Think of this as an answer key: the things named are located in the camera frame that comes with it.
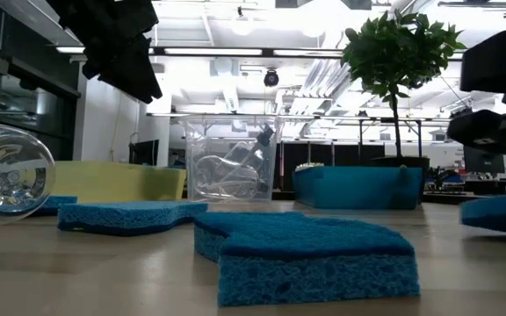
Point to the clear plastic pump bottle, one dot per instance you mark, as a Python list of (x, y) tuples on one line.
[(11, 171), (265, 134), (226, 180)]

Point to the yellow plastic bin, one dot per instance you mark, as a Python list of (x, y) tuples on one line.
[(117, 180)]

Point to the black aluminium table frame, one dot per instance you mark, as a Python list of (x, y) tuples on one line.
[(446, 198)]

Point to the green potted plant black pot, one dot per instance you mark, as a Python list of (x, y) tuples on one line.
[(393, 52)]

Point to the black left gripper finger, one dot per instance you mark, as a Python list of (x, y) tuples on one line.
[(134, 70)]

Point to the black computer monitor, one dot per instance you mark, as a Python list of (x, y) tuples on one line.
[(481, 163)]

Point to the black ceiling spotlight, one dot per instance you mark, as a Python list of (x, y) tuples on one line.
[(271, 78)]

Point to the fluorescent ceiling light strip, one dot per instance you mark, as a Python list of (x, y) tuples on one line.
[(305, 53), (213, 51), (70, 49)]

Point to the clear plastic bin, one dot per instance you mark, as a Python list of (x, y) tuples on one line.
[(200, 131)]

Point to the dark flat screen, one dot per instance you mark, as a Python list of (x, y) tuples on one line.
[(144, 151)]

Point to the black storage cabinet row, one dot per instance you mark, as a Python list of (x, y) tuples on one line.
[(332, 153)]

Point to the blue wavy kitchen sponge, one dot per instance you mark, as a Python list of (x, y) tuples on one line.
[(125, 215), (499, 213), (305, 263), (59, 203)]

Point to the dark office desk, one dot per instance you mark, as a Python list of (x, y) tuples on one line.
[(477, 186)]

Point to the blue dish brush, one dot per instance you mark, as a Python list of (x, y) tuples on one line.
[(310, 166)]

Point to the blue plastic bin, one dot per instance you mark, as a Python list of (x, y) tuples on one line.
[(358, 188)]

